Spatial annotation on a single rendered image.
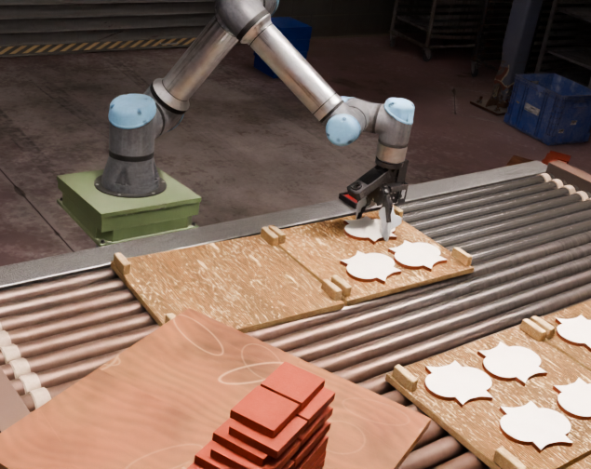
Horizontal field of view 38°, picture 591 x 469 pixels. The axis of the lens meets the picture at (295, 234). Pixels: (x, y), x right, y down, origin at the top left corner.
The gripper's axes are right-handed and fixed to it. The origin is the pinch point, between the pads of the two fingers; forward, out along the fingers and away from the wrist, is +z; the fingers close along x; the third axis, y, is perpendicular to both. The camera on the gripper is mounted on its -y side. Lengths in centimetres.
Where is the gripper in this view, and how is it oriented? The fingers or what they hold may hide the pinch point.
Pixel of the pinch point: (369, 230)
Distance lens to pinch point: 224.2
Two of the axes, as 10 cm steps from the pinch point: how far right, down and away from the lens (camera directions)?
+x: -5.6, -4.4, 7.0
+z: -1.3, 8.8, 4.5
